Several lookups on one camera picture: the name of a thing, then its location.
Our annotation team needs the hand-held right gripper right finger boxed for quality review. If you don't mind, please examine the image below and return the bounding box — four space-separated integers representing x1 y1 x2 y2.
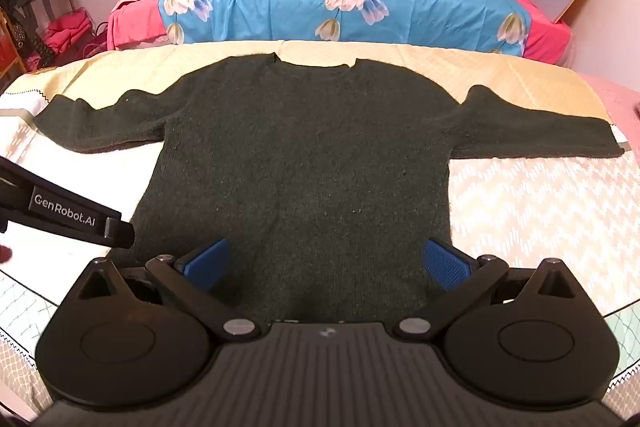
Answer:
392 236 581 342

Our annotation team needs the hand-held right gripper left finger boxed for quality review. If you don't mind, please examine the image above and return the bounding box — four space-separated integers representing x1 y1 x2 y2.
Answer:
75 237 267 342

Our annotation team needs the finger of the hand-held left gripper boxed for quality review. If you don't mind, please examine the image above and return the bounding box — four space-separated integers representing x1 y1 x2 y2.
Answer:
106 217 136 250

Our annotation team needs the dark green knit sweater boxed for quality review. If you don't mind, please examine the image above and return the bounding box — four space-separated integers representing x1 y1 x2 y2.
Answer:
34 52 627 327

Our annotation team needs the red clothes pile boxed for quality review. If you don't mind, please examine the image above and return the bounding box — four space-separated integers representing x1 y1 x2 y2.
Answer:
44 7 97 56

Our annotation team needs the yellow beige patterned bed cover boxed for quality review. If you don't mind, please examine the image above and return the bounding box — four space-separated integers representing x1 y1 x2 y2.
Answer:
0 40 640 388

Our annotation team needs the wooden rack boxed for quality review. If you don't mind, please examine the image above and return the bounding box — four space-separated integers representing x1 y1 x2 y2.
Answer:
0 7 30 84

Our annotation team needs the pink blanket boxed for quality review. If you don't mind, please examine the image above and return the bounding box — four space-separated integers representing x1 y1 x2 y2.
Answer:
575 71 640 148

